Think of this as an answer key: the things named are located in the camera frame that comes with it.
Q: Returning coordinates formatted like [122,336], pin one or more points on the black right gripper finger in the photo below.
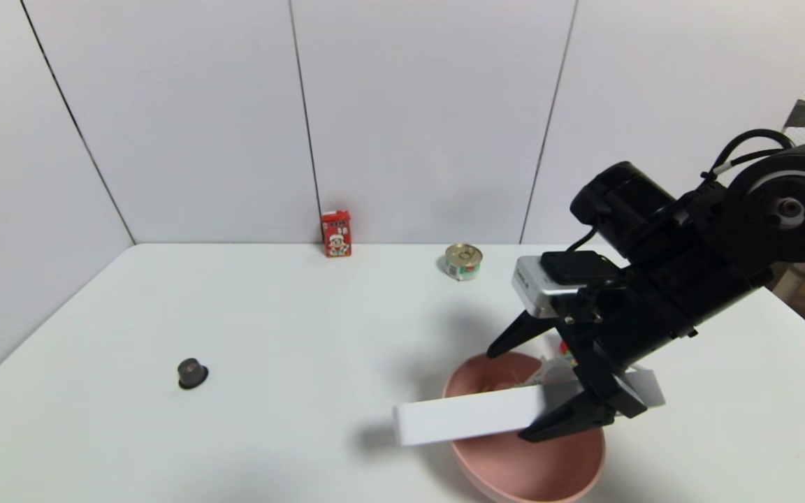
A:
[520,335]
[577,418]

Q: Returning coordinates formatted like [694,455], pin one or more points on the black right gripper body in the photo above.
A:
[592,358]

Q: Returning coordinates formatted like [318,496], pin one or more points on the white power strip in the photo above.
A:
[465,416]

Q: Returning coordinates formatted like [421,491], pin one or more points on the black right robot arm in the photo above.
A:
[780,209]

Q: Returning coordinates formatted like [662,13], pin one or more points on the pink bowl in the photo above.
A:
[528,468]

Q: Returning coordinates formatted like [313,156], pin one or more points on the multicolour puzzle cube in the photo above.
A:
[564,351]

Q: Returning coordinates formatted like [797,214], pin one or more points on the gold-lid tin can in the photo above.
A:
[463,263]

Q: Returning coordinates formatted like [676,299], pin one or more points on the red milk carton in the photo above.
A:
[336,236]

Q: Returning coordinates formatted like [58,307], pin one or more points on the small dark grey cap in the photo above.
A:
[192,374]

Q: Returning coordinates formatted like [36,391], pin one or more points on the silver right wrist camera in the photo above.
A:
[539,290]

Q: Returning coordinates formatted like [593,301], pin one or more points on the dark grey wall box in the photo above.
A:
[801,113]

